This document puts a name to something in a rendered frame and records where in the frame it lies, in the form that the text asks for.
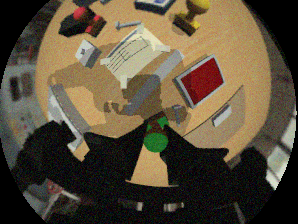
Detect yellow rubber stamp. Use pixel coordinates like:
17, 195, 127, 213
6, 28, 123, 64
173, 0, 210, 36

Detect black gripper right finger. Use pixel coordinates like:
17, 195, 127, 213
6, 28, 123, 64
162, 125, 229, 185

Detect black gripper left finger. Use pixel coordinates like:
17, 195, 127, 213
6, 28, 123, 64
82, 121, 148, 181

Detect cream paper card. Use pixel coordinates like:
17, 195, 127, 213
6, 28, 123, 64
100, 23, 170, 88

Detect white and blue stamp pad tin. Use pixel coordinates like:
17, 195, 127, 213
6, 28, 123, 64
134, 0, 176, 15

